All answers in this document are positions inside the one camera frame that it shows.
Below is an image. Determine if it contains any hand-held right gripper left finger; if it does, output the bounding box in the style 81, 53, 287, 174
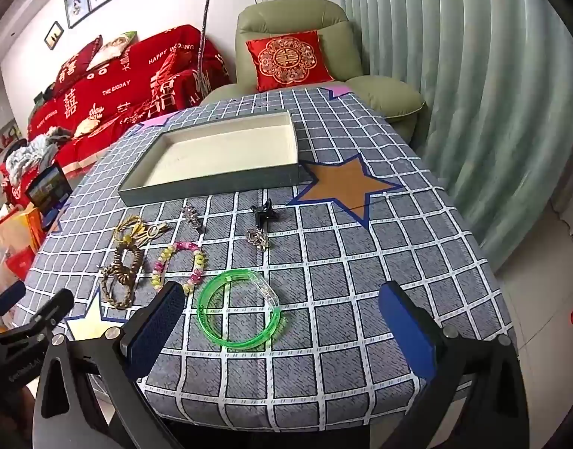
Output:
34, 281, 189, 449

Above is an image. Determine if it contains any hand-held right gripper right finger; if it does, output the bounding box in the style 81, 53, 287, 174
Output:
377, 281, 530, 449

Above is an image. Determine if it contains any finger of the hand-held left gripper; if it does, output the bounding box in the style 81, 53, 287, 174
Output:
0, 288, 75, 344
0, 281, 27, 333

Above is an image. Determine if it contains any green translucent bracelet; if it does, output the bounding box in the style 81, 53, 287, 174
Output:
196, 269, 285, 349

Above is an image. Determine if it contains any pink yellow beaded bracelet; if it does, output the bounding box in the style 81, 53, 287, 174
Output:
151, 241, 207, 295

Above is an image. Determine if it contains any yellow cord bracelet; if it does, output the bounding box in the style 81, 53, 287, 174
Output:
113, 215, 145, 247

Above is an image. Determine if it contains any heart gem hair clip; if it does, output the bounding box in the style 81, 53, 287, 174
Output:
246, 227, 271, 251

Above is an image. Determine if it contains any black claw hair clip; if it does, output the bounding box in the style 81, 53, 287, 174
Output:
250, 199, 281, 225

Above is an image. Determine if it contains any grey shallow tray box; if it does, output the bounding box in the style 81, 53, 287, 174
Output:
117, 110, 315, 207

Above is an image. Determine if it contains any grey checkered tablecloth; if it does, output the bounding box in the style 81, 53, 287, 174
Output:
31, 85, 517, 431

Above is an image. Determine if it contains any orange box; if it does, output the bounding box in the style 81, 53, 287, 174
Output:
0, 206, 47, 263

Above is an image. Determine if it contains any gold hair clip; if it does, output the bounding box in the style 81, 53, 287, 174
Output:
137, 224, 171, 243

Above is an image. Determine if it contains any tablet screen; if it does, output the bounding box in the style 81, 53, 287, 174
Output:
27, 164, 73, 216

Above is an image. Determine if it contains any silver rhinestone hair clip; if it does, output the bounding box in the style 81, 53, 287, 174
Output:
183, 205, 206, 233

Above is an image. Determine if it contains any pile of clothes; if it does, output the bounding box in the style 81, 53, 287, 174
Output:
0, 126, 75, 197

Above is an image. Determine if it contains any beige round cushion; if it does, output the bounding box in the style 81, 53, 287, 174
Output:
73, 117, 101, 139

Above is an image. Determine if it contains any red printed sofa cover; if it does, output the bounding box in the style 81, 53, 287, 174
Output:
27, 24, 232, 183

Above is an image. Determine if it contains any floral pillow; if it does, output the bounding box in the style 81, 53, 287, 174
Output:
86, 31, 138, 71

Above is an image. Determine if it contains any pale green curtain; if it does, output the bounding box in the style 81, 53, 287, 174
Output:
338, 0, 573, 273

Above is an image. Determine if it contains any red embroidered cushion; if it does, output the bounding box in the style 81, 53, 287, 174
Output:
245, 30, 337, 93

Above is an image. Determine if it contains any gooseneck phone holder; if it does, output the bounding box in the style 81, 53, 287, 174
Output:
196, 0, 231, 104

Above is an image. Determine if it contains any green leather armchair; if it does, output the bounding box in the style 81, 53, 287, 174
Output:
200, 0, 426, 147

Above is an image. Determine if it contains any wall poster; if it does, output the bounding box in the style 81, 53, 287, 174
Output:
0, 119, 21, 162

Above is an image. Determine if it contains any small black picture frame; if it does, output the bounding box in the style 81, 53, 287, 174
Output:
45, 21, 65, 50

